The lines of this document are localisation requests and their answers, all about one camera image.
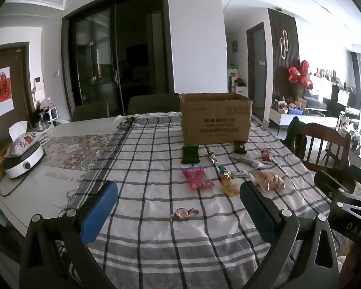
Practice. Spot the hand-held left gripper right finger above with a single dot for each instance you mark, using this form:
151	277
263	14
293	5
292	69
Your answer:
255	207

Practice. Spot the yellow snack packet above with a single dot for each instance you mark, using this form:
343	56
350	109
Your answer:
230	187

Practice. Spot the white snack bar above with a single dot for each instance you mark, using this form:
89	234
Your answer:
246	162

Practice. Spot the grey interior door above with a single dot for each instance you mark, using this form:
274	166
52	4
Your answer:
256	72

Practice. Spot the dark upholstered chair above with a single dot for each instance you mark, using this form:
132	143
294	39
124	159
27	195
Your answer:
153	104
90	111

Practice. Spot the dark slatted wall panel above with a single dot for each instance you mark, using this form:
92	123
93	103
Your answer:
284	75

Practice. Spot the white electric cooker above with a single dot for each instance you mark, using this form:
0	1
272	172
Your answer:
24	162

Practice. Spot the pink snack packet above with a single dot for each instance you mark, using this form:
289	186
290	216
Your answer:
197	179

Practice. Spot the red paper door poster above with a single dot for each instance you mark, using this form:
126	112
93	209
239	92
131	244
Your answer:
3	91

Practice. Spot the dark cloth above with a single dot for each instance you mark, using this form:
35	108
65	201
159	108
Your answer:
294	132

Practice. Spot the black white checked tablecloth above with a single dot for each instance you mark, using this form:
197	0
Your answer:
156	246

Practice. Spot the white wall intercom panel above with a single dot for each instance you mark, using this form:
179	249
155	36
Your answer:
38	82

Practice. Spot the white small shelf unit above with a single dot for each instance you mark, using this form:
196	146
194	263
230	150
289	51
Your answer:
49	115

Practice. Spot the dark green snack packet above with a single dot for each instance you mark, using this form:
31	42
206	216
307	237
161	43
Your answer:
190	155

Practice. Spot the dark sliding glass door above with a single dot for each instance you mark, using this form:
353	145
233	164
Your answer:
114	51

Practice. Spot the floral tissue box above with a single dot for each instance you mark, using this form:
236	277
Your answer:
22	141

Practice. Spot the small brown wrapped candy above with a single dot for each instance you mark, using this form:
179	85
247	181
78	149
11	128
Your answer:
212	157

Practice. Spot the red balloon bow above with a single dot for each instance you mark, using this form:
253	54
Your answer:
299	75

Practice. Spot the white low cabinet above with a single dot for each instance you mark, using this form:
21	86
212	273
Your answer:
291	119

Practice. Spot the small black snack packet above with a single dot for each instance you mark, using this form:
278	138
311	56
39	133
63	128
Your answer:
240	147

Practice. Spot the brown wooden chair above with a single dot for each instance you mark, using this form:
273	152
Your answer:
325	144

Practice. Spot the floral table mat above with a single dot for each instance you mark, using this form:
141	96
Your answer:
75	150

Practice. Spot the small white packet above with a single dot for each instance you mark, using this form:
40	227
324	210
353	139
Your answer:
240	174

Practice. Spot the rose gold foil packet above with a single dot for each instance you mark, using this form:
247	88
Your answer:
267	181

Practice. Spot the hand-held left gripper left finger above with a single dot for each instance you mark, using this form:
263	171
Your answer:
99	207

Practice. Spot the small red snack packet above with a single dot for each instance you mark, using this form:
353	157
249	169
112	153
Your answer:
266	155

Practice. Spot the brown entrance door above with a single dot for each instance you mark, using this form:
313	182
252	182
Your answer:
9	96

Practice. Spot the looped wall light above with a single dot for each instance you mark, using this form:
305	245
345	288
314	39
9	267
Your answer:
284	44

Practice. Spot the pale plush toy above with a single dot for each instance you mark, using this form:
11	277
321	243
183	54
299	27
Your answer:
45	103

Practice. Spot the brown cardboard box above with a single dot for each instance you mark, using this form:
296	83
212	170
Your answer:
216	120

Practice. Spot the blue gold wrapped candy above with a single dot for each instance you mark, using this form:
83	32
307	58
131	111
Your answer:
224	172

